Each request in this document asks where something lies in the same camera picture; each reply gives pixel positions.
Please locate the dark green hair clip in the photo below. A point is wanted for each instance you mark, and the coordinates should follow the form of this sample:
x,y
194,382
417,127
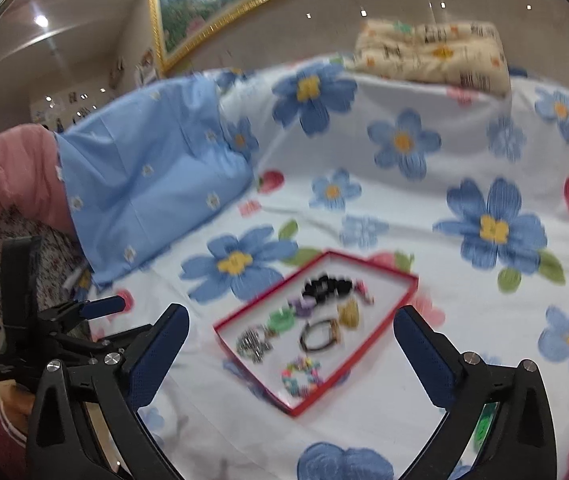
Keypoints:
x,y
484,427

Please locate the blue flower printed bedsheet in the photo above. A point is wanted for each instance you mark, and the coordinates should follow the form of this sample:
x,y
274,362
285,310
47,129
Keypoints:
x,y
414,200

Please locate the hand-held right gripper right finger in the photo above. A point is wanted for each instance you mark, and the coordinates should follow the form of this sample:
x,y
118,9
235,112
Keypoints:
x,y
422,355

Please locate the yellow claw hair clip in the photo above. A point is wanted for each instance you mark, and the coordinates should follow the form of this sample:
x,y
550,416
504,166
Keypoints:
x,y
350,314

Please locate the person's left forearm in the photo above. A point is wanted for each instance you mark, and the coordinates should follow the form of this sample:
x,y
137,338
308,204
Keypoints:
x,y
7,417

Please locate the silver sequin hair accessory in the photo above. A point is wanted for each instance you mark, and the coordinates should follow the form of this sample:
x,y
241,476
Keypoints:
x,y
252,344

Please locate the red shallow box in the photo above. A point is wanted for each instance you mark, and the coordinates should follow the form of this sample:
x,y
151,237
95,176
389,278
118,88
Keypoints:
x,y
264,330

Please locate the black scrunchie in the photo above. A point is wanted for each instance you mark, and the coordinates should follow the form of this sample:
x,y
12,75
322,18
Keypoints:
x,y
325,289

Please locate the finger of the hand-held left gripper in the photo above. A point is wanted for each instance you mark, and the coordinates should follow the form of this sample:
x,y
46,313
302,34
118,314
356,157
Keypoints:
x,y
104,306
77,341

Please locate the light blue pillow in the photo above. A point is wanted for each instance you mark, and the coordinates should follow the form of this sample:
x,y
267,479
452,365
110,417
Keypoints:
x,y
154,175

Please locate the pink blanket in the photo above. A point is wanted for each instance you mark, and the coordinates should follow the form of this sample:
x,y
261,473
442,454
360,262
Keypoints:
x,y
9,195

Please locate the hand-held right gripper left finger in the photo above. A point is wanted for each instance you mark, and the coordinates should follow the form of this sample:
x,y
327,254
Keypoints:
x,y
164,350

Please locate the gold framed painting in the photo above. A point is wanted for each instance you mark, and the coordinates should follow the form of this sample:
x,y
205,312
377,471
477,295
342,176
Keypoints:
x,y
199,5

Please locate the light green hair clip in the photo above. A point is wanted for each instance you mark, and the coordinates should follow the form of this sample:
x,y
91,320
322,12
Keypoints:
x,y
282,321

